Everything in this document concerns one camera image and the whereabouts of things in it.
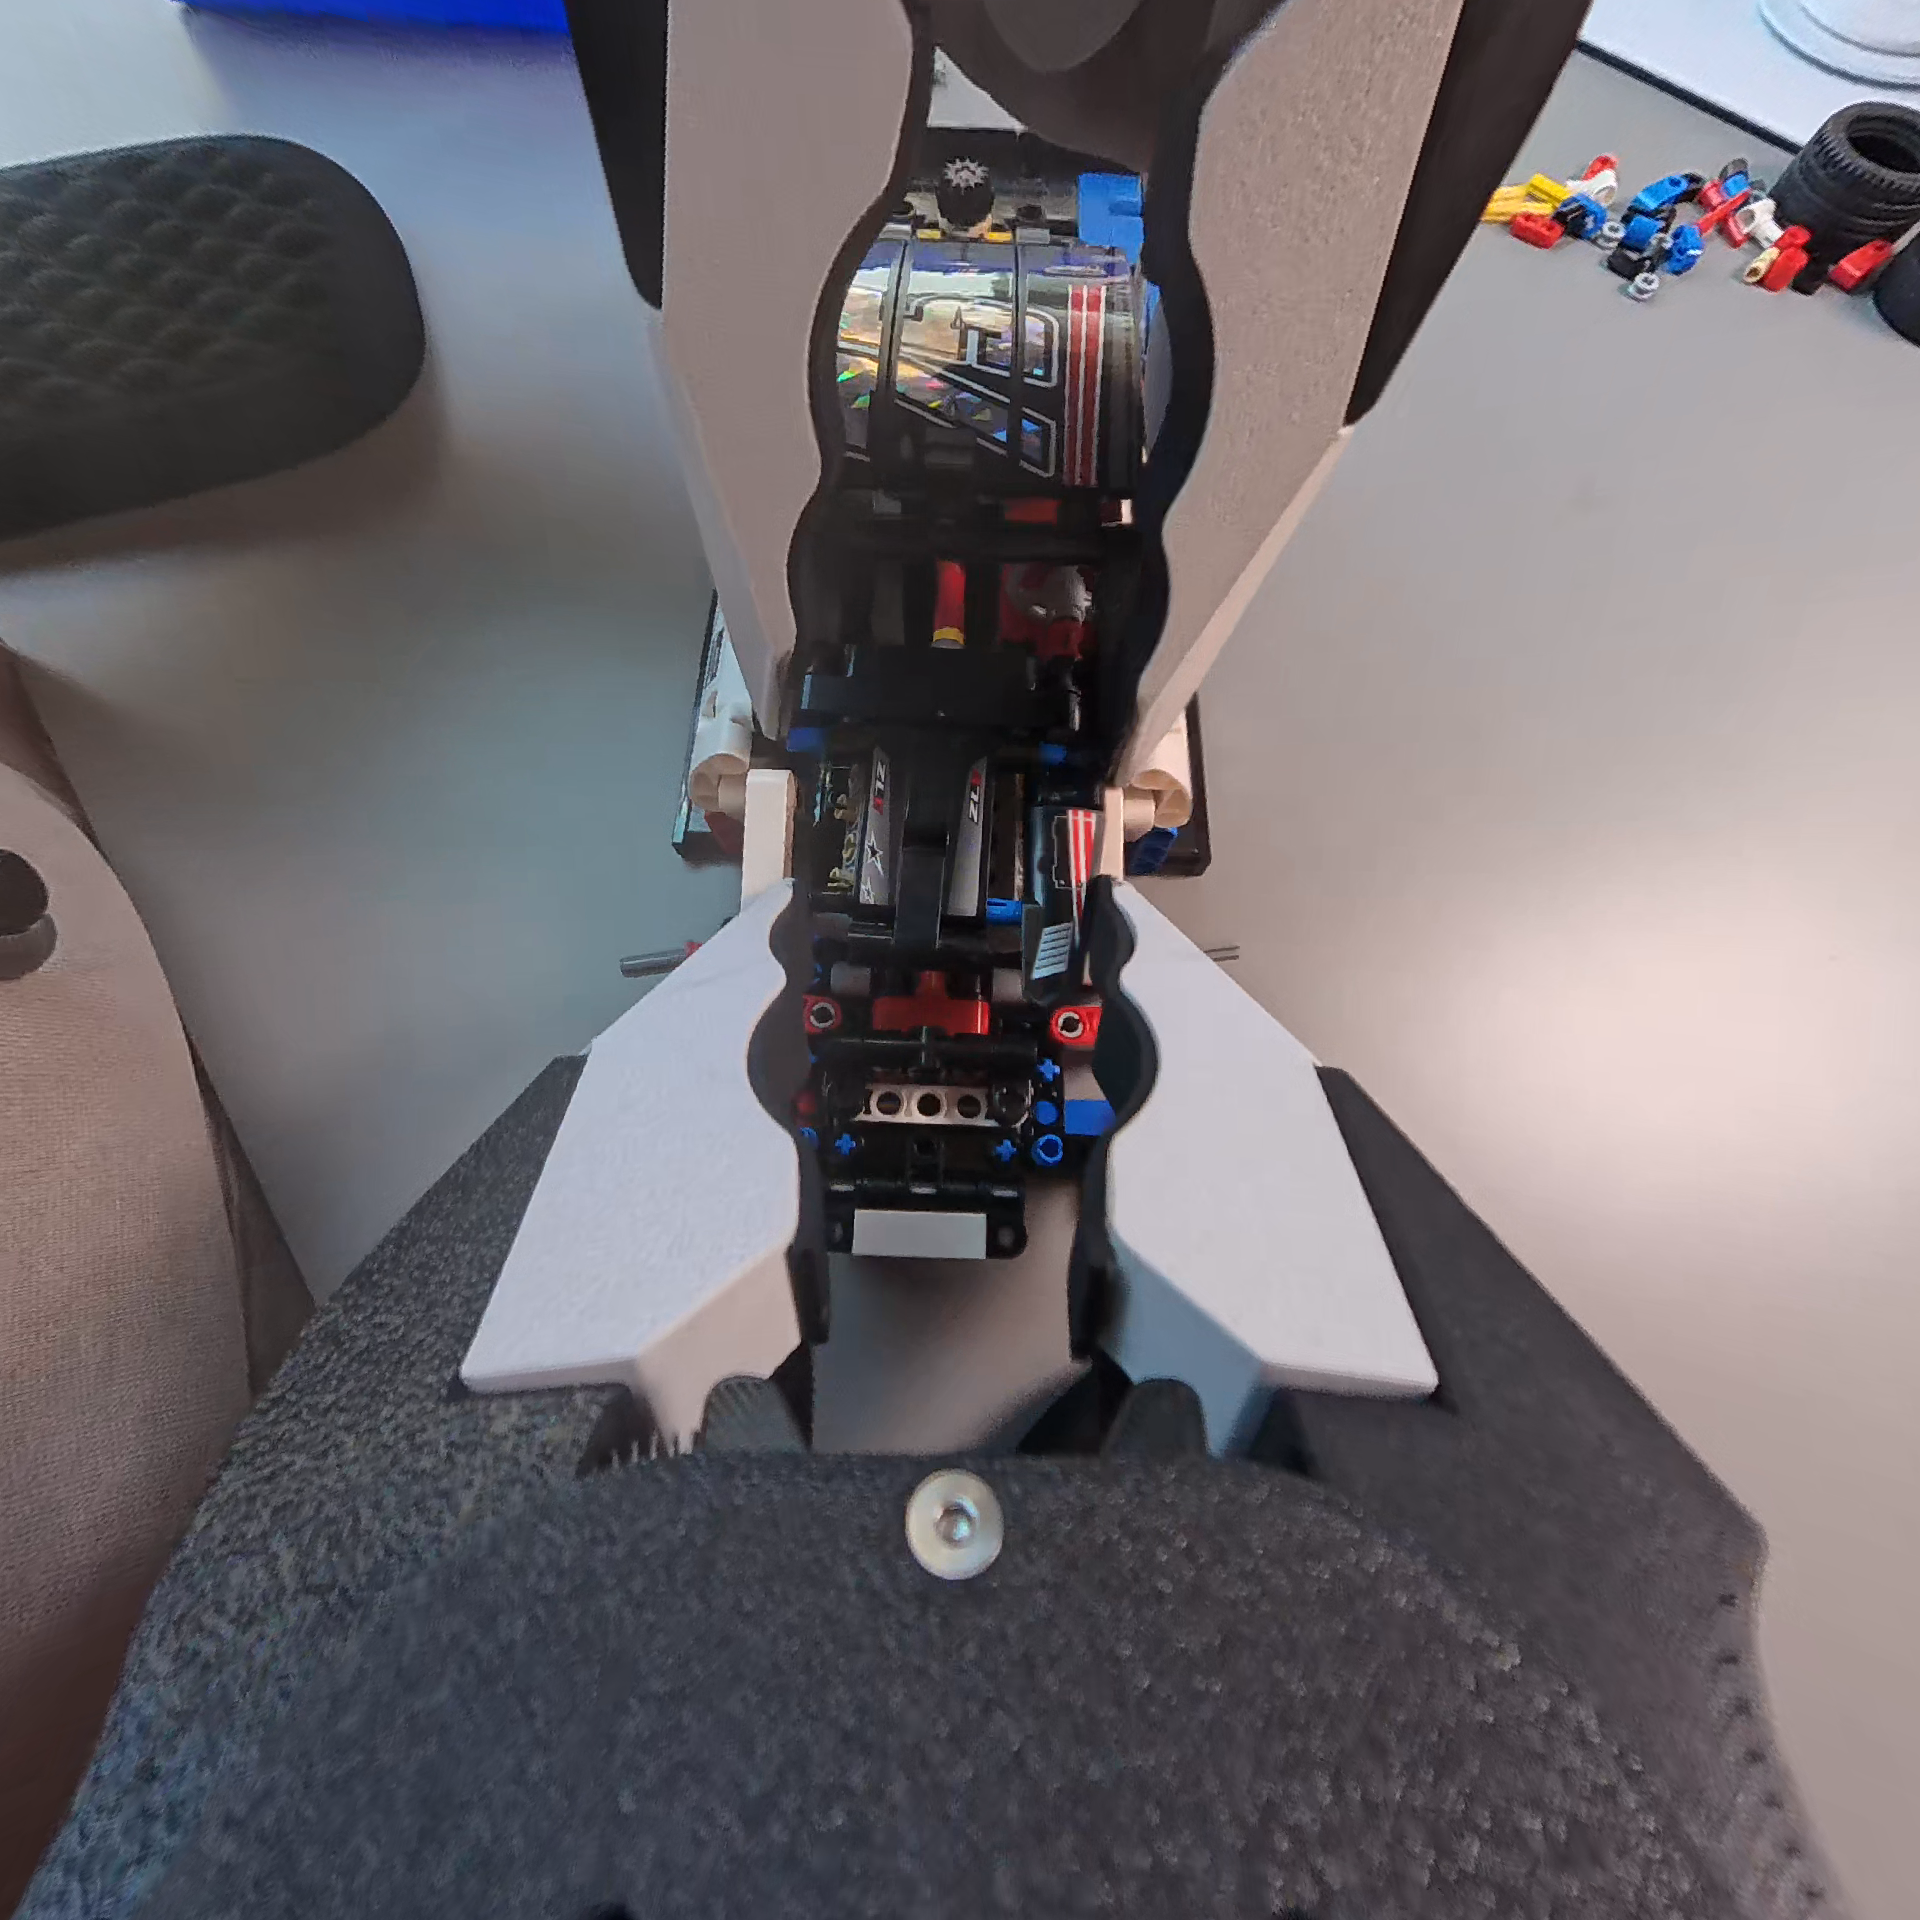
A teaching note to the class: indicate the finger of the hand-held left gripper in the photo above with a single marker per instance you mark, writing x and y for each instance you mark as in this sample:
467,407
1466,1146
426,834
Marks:
1290,300
744,300

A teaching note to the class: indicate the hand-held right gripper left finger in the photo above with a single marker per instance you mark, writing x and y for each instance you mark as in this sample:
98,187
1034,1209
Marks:
646,1231

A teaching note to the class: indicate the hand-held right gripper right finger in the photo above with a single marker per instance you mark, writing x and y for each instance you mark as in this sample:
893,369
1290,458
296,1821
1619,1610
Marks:
1261,1231

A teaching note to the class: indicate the toy brick race car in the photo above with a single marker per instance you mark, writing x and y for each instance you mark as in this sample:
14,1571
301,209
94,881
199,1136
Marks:
932,839

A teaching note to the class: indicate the pile of mixed brick pieces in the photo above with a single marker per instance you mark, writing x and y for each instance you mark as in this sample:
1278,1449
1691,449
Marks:
1575,202

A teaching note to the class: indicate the black toy tyre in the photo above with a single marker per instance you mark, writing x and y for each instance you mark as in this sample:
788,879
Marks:
1903,293
1853,171

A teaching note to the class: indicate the white round base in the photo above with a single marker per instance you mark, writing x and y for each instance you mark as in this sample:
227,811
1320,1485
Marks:
1845,23

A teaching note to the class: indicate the beige cushioned chair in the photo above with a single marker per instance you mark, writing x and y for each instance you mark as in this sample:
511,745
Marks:
106,1200

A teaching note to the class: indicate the black mesh armrest pad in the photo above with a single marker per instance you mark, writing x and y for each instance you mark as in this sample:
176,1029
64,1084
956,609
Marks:
196,315

